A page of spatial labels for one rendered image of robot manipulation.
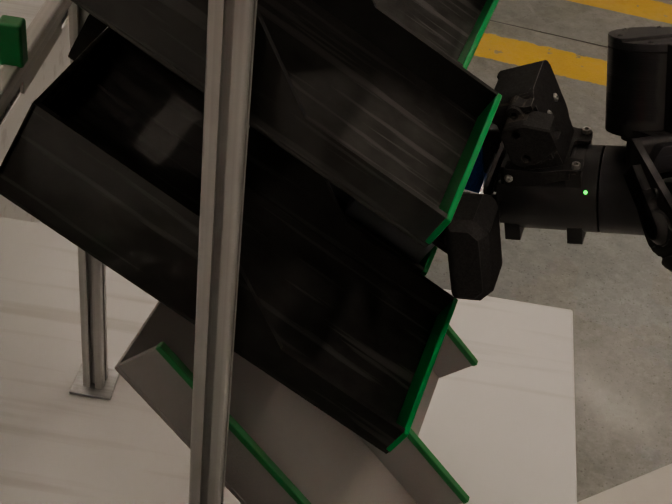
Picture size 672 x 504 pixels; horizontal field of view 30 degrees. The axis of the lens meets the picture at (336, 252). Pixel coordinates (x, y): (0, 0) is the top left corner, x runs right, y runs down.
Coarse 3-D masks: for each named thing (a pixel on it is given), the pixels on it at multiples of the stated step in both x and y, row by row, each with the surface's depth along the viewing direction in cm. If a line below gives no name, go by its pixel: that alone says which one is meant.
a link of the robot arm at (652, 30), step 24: (624, 48) 76; (648, 48) 75; (624, 72) 77; (648, 72) 76; (624, 96) 77; (648, 96) 76; (624, 120) 77; (648, 120) 77; (648, 144) 75; (648, 168) 74; (648, 192) 73; (648, 216) 73; (648, 240) 75
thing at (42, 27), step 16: (48, 0) 88; (64, 0) 88; (48, 16) 86; (32, 32) 84; (48, 32) 86; (32, 48) 83; (32, 64) 83; (0, 80) 79; (16, 80) 80; (0, 96) 78; (0, 112) 78
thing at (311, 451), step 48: (144, 336) 81; (192, 336) 84; (144, 384) 78; (192, 384) 77; (240, 384) 86; (240, 432) 78; (288, 432) 88; (336, 432) 92; (240, 480) 81; (288, 480) 80; (336, 480) 90; (384, 480) 94; (432, 480) 94
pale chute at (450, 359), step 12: (456, 336) 105; (444, 348) 106; (456, 348) 106; (444, 360) 107; (456, 360) 107; (468, 360) 106; (432, 372) 108; (444, 372) 108; (432, 384) 107; (420, 408) 105; (420, 420) 104
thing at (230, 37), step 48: (240, 0) 56; (240, 48) 58; (240, 96) 59; (240, 144) 61; (240, 192) 63; (240, 240) 67; (96, 288) 113; (96, 336) 116; (96, 384) 120; (192, 432) 74; (192, 480) 77
